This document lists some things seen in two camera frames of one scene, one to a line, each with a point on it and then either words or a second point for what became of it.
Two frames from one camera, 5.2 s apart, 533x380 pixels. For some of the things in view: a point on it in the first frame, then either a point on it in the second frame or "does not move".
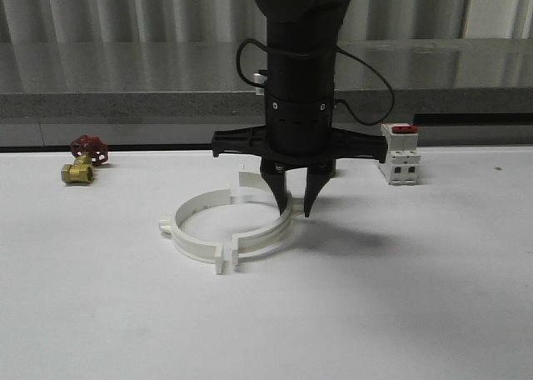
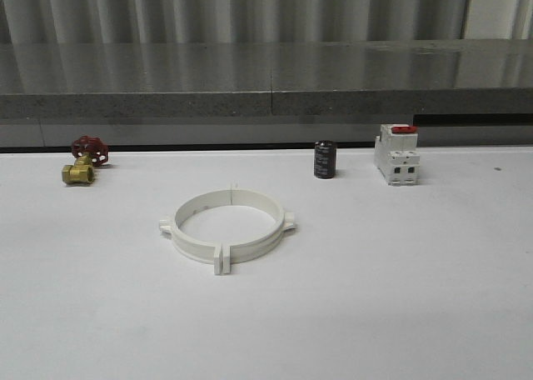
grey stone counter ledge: x=130 y=81 does not move
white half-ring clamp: x=246 y=248 -> x=285 y=222
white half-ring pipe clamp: x=188 y=246 does not move
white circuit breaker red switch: x=400 y=166 does not move
